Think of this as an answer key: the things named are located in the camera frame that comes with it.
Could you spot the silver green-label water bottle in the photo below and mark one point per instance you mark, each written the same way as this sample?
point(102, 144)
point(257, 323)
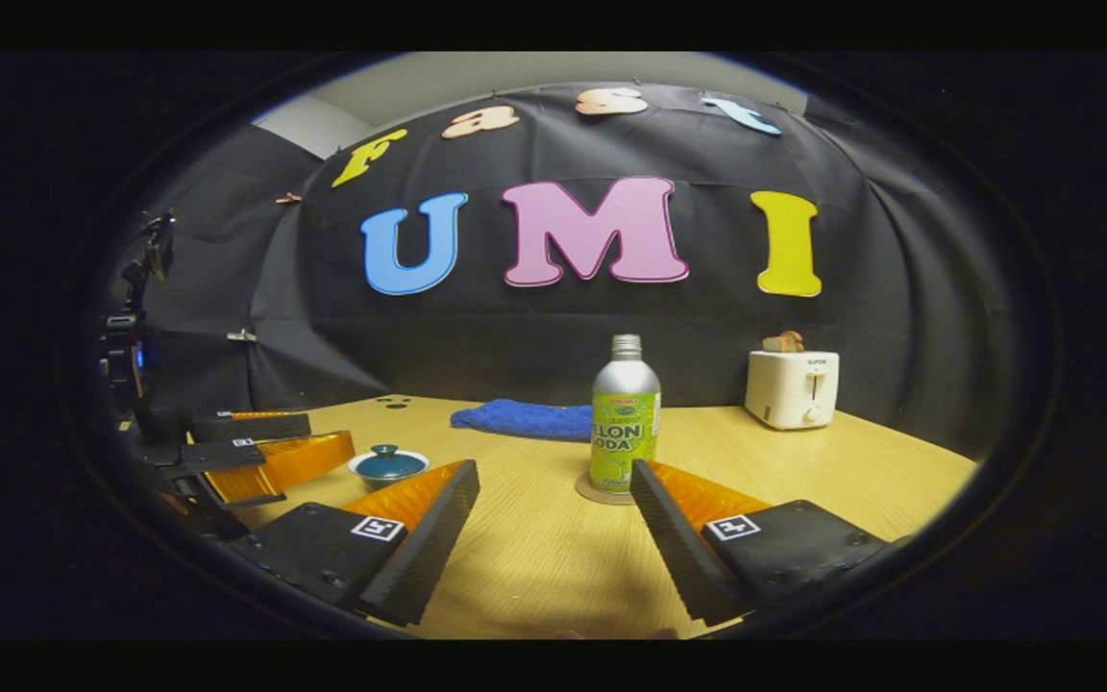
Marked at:
point(626, 404)

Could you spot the black backdrop cloth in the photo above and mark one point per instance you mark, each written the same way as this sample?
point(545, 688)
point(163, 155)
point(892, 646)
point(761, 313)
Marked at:
point(534, 336)

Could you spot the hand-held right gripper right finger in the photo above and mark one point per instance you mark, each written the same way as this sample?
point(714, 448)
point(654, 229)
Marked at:
point(674, 548)

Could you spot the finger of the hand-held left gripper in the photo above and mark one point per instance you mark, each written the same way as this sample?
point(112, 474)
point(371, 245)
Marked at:
point(251, 425)
point(299, 459)

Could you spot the round brown coaster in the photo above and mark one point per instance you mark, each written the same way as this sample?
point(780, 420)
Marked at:
point(592, 490)

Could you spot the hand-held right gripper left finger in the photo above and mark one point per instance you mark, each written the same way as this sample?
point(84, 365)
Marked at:
point(429, 548)

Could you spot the teal white-lined teacup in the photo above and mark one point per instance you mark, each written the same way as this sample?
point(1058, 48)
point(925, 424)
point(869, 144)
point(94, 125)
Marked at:
point(385, 484)

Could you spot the white toaster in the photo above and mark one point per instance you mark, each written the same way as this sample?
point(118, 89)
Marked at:
point(784, 389)

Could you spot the blue towel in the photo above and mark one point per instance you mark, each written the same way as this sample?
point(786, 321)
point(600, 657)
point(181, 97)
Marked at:
point(515, 420)

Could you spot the bread slice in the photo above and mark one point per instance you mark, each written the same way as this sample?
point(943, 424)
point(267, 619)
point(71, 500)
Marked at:
point(783, 342)

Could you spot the white backdrop clip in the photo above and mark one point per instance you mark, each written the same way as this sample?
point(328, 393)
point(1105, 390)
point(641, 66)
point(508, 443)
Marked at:
point(241, 336)

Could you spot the teal teacup lid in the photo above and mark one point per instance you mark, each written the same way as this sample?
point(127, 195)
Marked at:
point(390, 463)

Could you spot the red backdrop clip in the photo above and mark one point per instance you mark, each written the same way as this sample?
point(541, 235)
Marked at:
point(287, 198)

